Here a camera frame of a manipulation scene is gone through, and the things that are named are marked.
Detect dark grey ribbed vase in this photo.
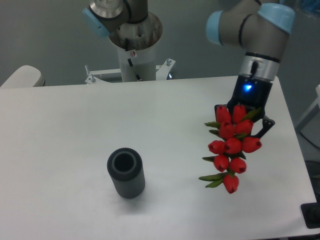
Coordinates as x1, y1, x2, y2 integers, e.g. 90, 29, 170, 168
106, 147, 146, 199

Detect black cable on pedestal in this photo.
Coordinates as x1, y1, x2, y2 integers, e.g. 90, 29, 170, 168
126, 58, 143, 82

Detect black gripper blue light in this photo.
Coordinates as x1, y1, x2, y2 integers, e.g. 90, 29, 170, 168
215, 75, 275, 139

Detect white furniture frame right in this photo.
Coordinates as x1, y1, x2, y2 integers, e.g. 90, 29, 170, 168
294, 84, 320, 151

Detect beige chair back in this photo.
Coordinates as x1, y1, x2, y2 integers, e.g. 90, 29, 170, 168
0, 65, 46, 89

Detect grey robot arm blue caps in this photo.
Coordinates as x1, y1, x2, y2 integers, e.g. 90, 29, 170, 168
82, 0, 295, 138

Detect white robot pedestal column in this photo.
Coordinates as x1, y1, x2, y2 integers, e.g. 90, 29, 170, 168
116, 46, 156, 83

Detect black device at table edge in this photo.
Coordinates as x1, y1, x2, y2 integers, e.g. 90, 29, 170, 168
300, 202, 320, 229

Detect red tulip bouquet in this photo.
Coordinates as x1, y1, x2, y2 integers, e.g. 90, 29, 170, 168
198, 104, 262, 194

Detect white metal base bracket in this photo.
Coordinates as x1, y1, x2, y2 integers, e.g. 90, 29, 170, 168
84, 58, 176, 85

